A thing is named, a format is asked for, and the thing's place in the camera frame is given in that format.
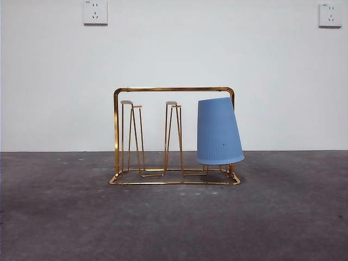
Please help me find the blue ribbed cup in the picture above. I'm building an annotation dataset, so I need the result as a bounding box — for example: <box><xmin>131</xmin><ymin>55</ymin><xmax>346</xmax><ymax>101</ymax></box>
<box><xmin>196</xmin><ymin>97</ymin><xmax>244</xmax><ymax>165</ymax></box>

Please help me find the white wall socket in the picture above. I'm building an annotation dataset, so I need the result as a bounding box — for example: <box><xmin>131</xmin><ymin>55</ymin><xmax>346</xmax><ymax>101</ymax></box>
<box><xmin>83</xmin><ymin>0</ymin><xmax>109</xmax><ymax>27</ymax></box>
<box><xmin>318</xmin><ymin>2</ymin><xmax>343</xmax><ymax>28</ymax></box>

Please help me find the gold wire cup rack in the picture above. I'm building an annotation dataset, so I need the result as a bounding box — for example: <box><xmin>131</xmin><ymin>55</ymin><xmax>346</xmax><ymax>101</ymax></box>
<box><xmin>108</xmin><ymin>86</ymin><xmax>241</xmax><ymax>186</ymax></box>

